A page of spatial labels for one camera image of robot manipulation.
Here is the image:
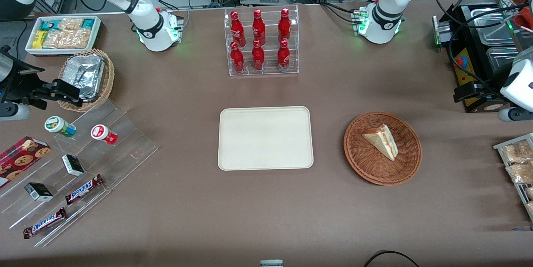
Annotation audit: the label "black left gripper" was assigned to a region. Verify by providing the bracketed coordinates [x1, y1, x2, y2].
[453, 79, 508, 102]

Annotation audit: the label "triangle sandwich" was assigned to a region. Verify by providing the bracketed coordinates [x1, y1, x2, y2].
[361, 124, 399, 162]

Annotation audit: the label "small light wicker basket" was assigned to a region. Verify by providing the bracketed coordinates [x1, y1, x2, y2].
[57, 48, 115, 112]

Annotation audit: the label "round brown wicker basket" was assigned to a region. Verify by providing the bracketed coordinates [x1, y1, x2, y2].
[344, 111, 422, 186]

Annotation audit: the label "cream rectangular tray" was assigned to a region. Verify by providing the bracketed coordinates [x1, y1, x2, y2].
[218, 106, 314, 171]

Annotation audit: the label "aluminium foil containers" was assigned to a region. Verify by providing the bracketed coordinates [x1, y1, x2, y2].
[62, 54, 105, 102]

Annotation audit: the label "green lid snack cup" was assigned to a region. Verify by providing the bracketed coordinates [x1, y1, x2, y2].
[44, 115, 77, 138]

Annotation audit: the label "black fryer machine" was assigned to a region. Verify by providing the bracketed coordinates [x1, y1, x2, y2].
[433, 2, 533, 113]

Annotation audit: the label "red lid snack cup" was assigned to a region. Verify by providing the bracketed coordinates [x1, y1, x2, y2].
[90, 124, 119, 146]

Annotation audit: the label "large clear cracker bag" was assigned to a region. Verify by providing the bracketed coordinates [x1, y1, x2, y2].
[43, 28, 92, 49]

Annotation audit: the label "yellow snack pack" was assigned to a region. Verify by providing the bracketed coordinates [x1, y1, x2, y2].
[32, 30, 47, 49]

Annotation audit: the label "silver box with green light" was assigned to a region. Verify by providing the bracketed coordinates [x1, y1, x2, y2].
[432, 15, 453, 47]

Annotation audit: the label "white snack bin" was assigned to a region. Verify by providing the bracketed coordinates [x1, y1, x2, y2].
[25, 15, 102, 56]

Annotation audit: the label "small black box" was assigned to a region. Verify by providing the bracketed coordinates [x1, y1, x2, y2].
[61, 154, 85, 177]
[24, 182, 54, 202]

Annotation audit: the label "small clear cracker bag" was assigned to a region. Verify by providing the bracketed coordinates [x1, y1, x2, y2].
[58, 17, 84, 30]

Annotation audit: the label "clear acrylic stepped display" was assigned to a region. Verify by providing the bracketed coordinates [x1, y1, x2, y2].
[0, 99, 159, 248]

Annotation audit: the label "clear nut snack bag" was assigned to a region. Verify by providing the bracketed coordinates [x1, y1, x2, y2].
[506, 162, 533, 185]
[501, 140, 533, 164]

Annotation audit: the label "red cookie box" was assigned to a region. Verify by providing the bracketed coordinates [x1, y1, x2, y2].
[0, 135, 52, 189]

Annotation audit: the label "Snickers bar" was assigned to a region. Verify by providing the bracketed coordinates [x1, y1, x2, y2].
[22, 207, 67, 240]
[64, 174, 105, 205]

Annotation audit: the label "red cola bottle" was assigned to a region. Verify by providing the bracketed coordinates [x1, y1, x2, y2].
[278, 7, 291, 44]
[230, 11, 247, 47]
[252, 9, 266, 46]
[252, 40, 265, 71]
[230, 42, 245, 73]
[277, 40, 291, 70]

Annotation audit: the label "clear acrylic bottle rack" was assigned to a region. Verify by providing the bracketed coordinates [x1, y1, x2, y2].
[224, 4, 299, 77]

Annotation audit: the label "metal wire snack tray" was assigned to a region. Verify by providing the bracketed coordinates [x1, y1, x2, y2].
[493, 132, 533, 222]

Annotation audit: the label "black cable loop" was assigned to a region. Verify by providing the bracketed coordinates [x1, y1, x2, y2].
[364, 250, 420, 267]

